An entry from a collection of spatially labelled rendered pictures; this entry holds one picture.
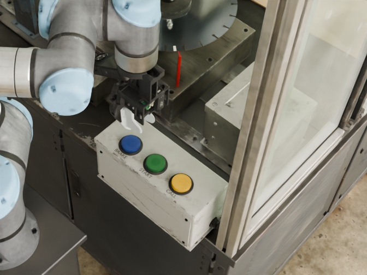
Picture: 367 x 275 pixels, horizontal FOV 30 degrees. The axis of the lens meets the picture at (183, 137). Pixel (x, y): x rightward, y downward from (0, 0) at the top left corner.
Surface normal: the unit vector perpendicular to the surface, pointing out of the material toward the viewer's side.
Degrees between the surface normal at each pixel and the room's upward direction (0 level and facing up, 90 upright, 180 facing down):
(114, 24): 63
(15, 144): 44
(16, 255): 72
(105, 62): 32
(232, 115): 0
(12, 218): 90
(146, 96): 90
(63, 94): 89
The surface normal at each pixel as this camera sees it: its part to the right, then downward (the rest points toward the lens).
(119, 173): -0.66, 0.59
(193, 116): 0.06, -0.59
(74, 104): -0.02, 0.80
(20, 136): 0.86, -0.28
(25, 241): 0.85, 0.22
